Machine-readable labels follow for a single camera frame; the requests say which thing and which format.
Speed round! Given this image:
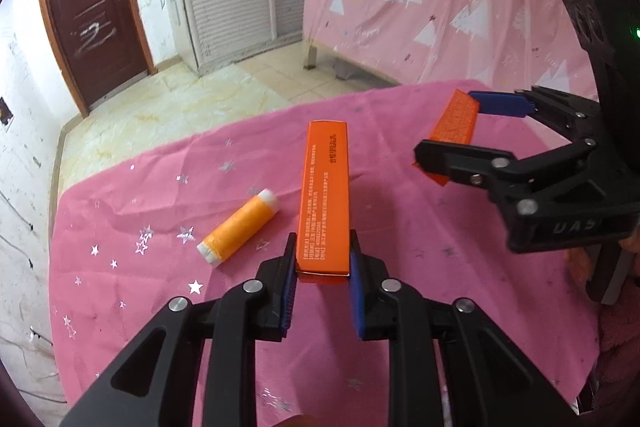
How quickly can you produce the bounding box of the person's right forearm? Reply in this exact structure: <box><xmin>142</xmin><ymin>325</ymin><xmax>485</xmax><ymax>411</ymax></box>
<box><xmin>597</xmin><ymin>277</ymin><xmax>640</xmax><ymax>410</ymax></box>

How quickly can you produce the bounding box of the short orange box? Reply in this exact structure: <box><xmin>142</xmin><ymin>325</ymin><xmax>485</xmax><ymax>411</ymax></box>
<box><xmin>412</xmin><ymin>89</ymin><xmax>482</xmax><ymax>188</ymax></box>

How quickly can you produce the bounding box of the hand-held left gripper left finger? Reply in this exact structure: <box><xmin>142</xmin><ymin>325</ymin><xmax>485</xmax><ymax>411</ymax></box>
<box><xmin>60</xmin><ymin>232</ymin><xmax>301</xmax><ymax>427</ymax></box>

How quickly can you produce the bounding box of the pink star-print tablecloth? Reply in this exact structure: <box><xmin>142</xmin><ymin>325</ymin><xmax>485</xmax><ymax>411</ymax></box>
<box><xmin>50</xmin><ymin>79</ymin><xmax>608</xmax><ymax>427</ymax></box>

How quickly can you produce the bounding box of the orange thread spool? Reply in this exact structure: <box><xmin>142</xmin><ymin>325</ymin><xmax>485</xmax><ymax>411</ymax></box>
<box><xmin>196</xmin><ymin>188</ymin><xmax>277</xmax><ymax>267</ymax></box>

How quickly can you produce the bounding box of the person's right hand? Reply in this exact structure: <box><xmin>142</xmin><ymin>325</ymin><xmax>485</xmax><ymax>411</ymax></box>
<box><xmin>565</xmin><ymin>247</ymin><xmax>597</xmax><ymax>300</ymax></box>

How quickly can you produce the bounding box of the long orange box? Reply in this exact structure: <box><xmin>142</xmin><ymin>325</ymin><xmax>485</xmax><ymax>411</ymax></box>
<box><xmin>296</xmin><ymin>119</ymin><xmax>351</xmax><ymax>286</ymax></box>

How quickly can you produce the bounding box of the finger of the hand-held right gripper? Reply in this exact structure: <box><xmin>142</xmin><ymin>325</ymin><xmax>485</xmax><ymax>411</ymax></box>
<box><xmin>467</xmin><ymin>86</ymin><xmax>603</xmax><ymax>144</ymax></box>
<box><xmin>413</xmin><ymin>138</ymin><xmax>599</xmax><ymax>208</ymax></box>

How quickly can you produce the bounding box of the dark red door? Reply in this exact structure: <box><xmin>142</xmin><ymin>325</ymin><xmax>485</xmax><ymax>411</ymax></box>
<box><xmin>35</xmin><ymin>0</ymin><xmax>157</xmax><ymax>118</ymax></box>

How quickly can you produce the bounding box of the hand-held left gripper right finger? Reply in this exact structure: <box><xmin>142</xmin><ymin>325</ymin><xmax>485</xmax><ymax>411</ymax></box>
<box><xmin>348</xmin><ymin>229</ymin><xmax>576</xmax><ymax>427</ymax></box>

